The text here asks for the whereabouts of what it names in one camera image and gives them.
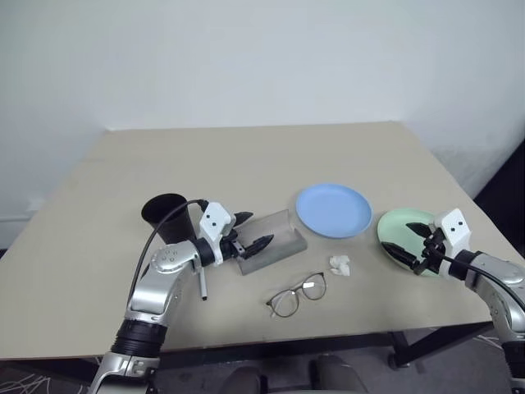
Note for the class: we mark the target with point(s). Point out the green round plate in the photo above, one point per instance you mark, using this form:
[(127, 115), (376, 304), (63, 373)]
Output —
[(393, 230)]

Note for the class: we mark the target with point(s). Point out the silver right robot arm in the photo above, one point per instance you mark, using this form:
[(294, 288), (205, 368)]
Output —
[(492, 267)]

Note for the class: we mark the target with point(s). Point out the white marker pen black cap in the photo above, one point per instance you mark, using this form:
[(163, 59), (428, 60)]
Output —
[(202, 287)]

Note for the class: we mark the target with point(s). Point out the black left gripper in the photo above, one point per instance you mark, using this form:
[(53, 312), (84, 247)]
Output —
[(233, 247)]

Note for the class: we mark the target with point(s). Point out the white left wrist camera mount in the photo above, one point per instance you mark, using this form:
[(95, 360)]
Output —
[(213, 219)]

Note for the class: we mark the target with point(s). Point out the blue round plate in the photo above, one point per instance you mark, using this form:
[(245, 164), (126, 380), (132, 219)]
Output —
[(332, 209)]

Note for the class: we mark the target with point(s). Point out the thin-framed eyeglasses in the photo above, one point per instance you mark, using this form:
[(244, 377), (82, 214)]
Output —
[(301, 288)]

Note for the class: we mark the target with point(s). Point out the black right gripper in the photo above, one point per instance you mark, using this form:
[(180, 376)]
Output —
[(430, 251)]

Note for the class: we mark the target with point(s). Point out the white tissue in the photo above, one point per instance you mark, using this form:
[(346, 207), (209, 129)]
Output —
[(339, 265)]

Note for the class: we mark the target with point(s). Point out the black plastic cup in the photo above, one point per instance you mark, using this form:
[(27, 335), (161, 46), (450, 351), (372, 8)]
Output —
[(168, 209)]

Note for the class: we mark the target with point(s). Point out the black metal table frame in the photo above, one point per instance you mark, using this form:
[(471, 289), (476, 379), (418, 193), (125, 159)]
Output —
[(400, 349)]

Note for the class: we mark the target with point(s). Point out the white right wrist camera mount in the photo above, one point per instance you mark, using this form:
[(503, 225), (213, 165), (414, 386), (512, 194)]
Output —
[(453, 227)]

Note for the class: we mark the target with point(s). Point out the dark grey rounded shape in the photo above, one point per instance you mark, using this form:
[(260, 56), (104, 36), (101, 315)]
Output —
[(338, 375), (248, 381)]

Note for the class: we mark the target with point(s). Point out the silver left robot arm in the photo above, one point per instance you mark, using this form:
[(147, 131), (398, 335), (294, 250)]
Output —
[(158, 287)]

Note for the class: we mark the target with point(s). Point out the black furniture panel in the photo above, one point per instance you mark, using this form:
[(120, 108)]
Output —
[(508, 197)]

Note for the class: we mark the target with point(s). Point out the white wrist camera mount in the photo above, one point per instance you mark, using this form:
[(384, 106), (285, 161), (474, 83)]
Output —
[(213, 219), (453, 227)]

